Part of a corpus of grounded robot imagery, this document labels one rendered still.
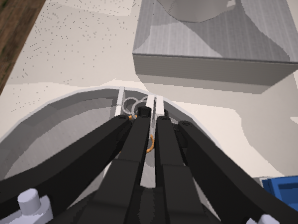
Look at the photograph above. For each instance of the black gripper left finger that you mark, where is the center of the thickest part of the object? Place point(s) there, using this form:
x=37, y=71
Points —
x=39, y=194

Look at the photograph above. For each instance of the blue crate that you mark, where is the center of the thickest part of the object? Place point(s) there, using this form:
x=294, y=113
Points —
x=288, y=188

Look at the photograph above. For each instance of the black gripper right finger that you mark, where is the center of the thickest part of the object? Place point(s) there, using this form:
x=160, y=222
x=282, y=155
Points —
x=233, y=194

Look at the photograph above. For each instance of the grey round table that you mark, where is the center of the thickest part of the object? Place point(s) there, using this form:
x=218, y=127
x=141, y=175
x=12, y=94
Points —
x=61, y=121

